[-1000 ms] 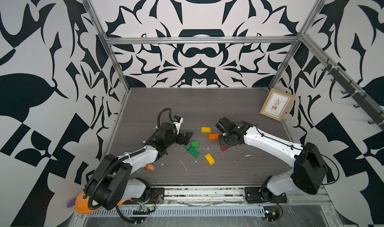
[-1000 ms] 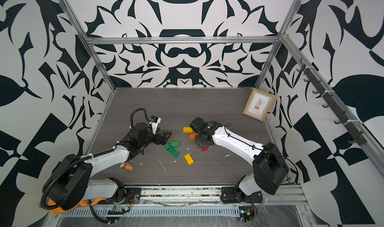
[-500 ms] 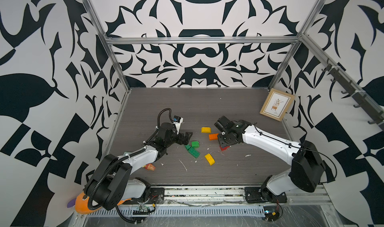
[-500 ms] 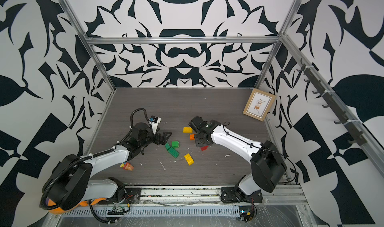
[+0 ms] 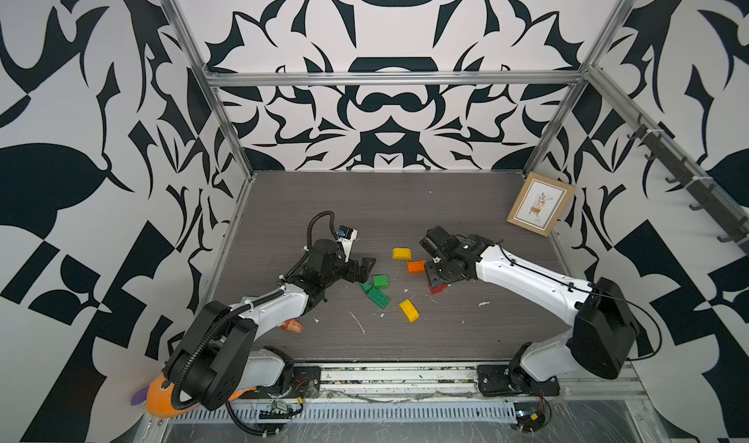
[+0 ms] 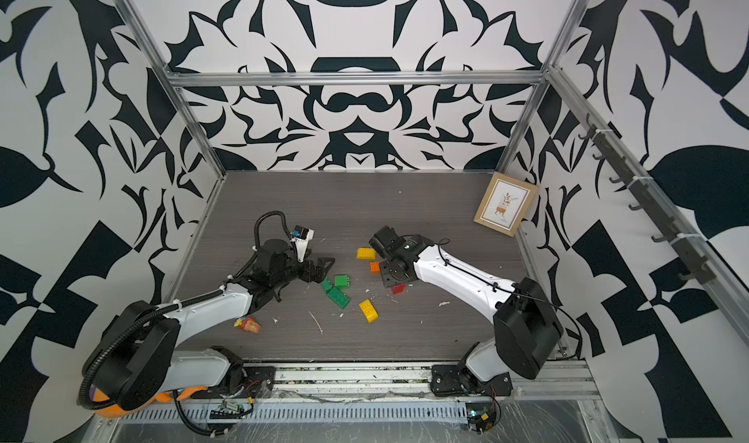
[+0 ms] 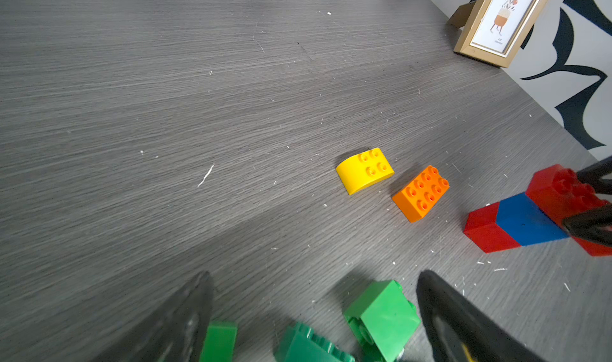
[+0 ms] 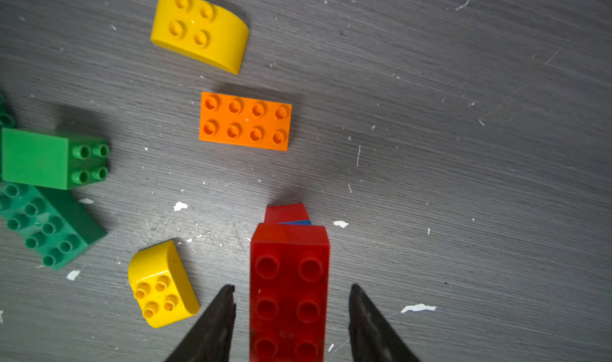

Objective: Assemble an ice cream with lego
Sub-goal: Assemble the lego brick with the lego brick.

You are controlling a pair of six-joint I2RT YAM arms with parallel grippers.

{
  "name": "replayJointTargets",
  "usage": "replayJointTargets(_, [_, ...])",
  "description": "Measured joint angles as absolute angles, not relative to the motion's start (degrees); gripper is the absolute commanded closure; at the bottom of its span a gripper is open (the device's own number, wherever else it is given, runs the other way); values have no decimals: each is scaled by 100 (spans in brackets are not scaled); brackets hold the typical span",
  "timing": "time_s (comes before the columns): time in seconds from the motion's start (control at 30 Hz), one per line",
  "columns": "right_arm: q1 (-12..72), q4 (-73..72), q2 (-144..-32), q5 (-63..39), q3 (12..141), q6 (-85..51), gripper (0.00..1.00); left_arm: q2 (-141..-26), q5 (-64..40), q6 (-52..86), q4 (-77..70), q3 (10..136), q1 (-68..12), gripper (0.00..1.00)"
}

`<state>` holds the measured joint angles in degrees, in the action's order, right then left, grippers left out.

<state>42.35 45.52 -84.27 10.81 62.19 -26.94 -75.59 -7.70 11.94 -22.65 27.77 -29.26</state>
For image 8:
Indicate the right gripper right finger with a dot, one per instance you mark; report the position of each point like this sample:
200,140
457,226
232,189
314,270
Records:
371,336

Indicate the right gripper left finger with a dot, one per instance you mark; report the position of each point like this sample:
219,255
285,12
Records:
211,336

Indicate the red long lego brick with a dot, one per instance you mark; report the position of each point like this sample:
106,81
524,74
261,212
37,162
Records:
289,273

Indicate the red square lego brick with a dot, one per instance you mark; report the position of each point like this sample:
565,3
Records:
285,213

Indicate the blue square lego brick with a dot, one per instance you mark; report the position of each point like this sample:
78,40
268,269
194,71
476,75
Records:
298,222

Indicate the yellow curved lego brick near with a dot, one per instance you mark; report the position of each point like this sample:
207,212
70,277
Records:
161,286

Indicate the yellow curved lego brick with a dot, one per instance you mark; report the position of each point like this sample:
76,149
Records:
201,30
161,286

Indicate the dark green wide lego brick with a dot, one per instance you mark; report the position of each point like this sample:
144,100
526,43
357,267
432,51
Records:
51,222

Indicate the orange flat lego brick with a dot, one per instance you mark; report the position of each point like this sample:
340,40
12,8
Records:
248,122

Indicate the light green square lego brick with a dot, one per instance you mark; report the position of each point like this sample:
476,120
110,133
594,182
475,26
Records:
56,159

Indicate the dark green long lego brick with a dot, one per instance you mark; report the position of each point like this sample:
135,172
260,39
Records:
6,120

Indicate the yellow curved lego brick far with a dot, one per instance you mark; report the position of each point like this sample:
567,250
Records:
201,30

